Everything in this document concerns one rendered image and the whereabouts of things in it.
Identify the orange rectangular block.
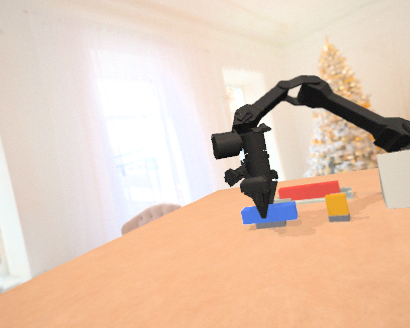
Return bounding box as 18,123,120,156
325,193,349,216

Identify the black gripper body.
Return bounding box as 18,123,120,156
240,150,278,193

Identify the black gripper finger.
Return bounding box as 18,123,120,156
243,188,271,219
269,180,278,204

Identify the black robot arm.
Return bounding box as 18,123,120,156
211,75,410,187

